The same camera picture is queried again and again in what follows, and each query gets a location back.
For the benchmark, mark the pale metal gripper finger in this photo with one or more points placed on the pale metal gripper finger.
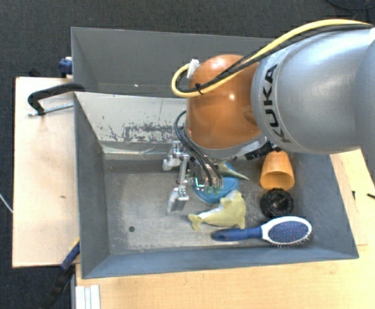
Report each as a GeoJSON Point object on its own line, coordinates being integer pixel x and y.
{"type": "Point", "coordinates": [174, 159]}
{"type": "Point", "coordinates": [178, 201]}

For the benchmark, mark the grey metal bin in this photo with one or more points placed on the grey metal bin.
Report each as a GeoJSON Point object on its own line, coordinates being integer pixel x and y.
{"type": "Point", "coordinates": [149, 214]}

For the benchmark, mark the blue and pale plush toy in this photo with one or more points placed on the blue and pale plush toy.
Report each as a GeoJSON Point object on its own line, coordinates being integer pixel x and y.
{"type": "Point", "coordinates": [229, 188]}

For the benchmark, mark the yellow-green toy dolphin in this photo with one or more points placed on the yellow-green toy dolphin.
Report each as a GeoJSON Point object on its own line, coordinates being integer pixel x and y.
{"type": "Point", "coordinates": [229, 212]}

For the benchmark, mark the orange plastic cup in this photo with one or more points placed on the orange plastic cup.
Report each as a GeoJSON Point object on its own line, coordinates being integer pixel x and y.
{"type": "Point", "coordinates": [277, 172]}

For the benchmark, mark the black ribbed round lid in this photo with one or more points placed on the black ribbed round lid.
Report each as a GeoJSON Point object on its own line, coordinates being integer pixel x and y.
{"type": "Point", "coordinates": [276, 203]}

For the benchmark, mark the blue and white hairbrush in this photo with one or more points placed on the blue and white hairbrush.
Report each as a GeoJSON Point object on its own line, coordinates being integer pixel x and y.
{"type": "Point", "coordinates": [287, 231]}

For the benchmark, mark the pale wood board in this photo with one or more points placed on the pale wood board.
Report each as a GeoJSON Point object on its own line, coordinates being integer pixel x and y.
{"type": "Point", "coordinates": [45, 179]}

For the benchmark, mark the black cylinder on white bracket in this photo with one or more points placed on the black cylinder on white bracket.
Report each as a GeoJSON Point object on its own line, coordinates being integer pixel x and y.
{"type": "Point", "coordinates": [255, 151]}

